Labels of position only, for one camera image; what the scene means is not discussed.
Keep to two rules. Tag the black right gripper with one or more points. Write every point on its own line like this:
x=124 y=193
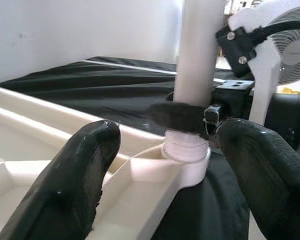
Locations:
x=230 y=105

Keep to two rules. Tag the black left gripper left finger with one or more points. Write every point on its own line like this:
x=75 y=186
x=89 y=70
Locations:
x=65 y=180

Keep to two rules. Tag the white plastic table leg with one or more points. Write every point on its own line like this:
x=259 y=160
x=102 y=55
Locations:
x=197 y=50

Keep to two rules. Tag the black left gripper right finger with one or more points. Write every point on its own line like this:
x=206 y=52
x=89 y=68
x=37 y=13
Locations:
x=272 y=180

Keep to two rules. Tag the white rounded object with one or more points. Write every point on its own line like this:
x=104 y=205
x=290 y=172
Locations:
x=292 y=50

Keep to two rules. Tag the small yellow item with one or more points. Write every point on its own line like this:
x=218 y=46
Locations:
x=291 y=90

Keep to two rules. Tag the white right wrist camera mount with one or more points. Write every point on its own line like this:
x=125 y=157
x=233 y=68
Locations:
x=262 y=75

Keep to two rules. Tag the black table cloth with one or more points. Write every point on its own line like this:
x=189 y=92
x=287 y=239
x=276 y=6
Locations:
x=102 y=87

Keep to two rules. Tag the white plastic table top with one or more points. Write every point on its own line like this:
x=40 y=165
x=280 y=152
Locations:
x=145 y=195

